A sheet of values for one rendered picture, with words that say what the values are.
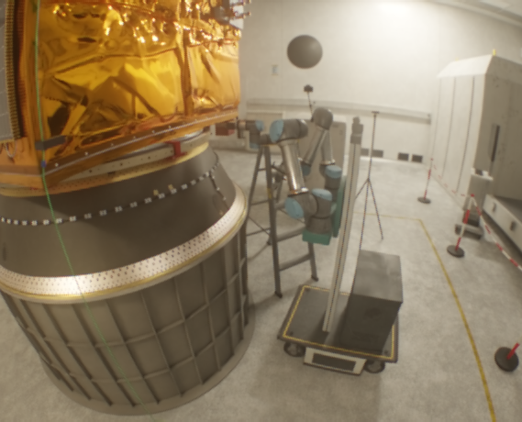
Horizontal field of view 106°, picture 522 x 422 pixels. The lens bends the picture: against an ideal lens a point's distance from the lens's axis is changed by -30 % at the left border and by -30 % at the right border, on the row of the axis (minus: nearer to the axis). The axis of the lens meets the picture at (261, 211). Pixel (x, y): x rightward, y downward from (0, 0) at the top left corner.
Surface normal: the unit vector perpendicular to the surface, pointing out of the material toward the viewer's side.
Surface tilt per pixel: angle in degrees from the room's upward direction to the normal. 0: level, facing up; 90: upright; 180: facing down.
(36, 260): 62
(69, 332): 90
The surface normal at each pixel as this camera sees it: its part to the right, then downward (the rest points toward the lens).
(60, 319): 0.15, 0.41
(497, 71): -0.21, -0.19
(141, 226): 0.58, -0.14
